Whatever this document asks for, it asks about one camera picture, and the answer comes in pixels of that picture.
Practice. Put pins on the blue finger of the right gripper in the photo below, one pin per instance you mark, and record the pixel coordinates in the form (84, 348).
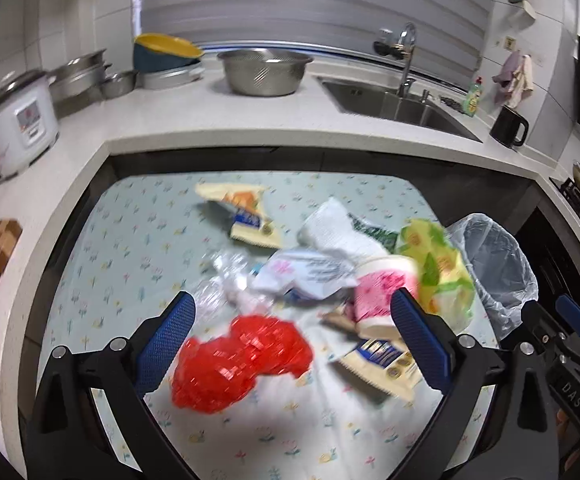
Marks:
(569, 311)

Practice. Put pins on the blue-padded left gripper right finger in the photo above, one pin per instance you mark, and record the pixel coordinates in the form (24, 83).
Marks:
(518, 436)

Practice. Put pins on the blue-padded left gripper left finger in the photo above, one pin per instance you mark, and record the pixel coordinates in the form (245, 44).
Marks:
(66, 438)

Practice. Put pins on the yellow green apple bag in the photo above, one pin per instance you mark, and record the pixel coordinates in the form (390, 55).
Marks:
(445, 285)

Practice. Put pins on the red plastic bag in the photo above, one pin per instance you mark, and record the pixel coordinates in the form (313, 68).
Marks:
(212, 375)

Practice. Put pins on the cream bread wrapper with orange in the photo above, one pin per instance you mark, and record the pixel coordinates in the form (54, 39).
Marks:
(250, 223)

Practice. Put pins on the trash bin with clear liner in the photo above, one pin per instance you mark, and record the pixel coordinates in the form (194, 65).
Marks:
(500, 271)

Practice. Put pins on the cream blue snack wrapper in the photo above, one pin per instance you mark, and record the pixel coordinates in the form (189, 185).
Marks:
(380, 356)

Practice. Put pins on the black kettle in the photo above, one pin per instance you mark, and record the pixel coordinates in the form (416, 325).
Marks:
(510, 128)

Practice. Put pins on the pink paper cup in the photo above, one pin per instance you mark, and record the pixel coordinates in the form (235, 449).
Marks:
(377, 280)

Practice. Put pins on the green printed wrapper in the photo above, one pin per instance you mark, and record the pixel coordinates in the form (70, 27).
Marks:
(386, 237)

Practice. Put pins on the floral tablecloth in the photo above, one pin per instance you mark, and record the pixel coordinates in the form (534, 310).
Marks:
(149, 237)

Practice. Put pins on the clear crumpled plastic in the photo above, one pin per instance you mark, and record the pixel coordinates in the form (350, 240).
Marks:
(226, 286)

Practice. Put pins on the green dish soap bottle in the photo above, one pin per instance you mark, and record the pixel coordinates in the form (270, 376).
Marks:
(471, 101)

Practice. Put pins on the dark scrubber by sink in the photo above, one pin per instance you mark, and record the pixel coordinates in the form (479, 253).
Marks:
(453, 104)

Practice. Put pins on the steel sink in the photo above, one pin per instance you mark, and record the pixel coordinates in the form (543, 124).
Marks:
(377, 102)

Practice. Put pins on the hanging purple and cream cloths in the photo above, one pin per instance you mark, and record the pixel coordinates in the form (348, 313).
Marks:
(515, 81)

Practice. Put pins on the white floral packet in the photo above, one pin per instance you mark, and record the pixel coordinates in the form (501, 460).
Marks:
(311, 275)

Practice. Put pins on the white crumpled tissue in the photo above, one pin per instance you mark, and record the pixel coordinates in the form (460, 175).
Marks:
(329, 230)

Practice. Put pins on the white rice cooker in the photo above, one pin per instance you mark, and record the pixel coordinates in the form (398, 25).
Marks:
(28, 124)

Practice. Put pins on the chrome faucet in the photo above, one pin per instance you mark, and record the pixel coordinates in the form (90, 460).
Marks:
(400, 48)

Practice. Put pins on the stacked steel pots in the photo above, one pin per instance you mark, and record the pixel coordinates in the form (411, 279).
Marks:
(77, 76)

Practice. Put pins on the small steel bowl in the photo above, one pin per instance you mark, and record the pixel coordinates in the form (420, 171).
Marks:
(119, 84)

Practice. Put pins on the window blind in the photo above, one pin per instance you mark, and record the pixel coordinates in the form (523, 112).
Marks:
(449, 42)

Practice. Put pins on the yellow blue basin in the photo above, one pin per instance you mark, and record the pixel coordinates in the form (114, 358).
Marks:
(154, 53)

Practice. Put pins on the steel colander bowl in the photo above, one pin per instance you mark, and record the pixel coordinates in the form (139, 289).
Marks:
(264, 72)

